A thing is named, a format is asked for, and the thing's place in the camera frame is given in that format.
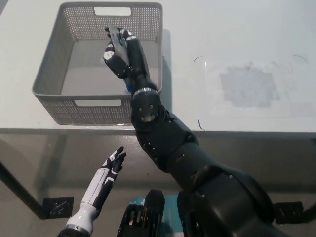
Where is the black metal table leg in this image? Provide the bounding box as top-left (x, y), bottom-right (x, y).
top-left (0, 159), bottom-right (49, 220)
top-left (303, 200), bottom-right (316, 218)

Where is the white shampoo tube blue cap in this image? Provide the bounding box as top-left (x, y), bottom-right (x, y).
top-left (107, 24), bottom-right (135, 94)

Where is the black floor foot plate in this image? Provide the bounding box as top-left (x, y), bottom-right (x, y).
top-left (273, 201), bottom-right (304, 225)
top-left (42, 196), bottom-right (75, 220)

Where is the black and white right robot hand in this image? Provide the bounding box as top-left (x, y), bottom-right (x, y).
top-left (103, 24), bottom-right (159, 96)

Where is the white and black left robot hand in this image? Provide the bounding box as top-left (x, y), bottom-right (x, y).
top-left (65, 146), bottom-right (127, 232)

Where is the black and teal robot body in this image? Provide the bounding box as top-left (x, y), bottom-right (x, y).
top-left (119, 189), bottom-right (190, 237)

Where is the gray perforated plastic basket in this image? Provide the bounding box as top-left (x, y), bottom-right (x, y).
top-left (31, 1), bottom-right (164, 126)

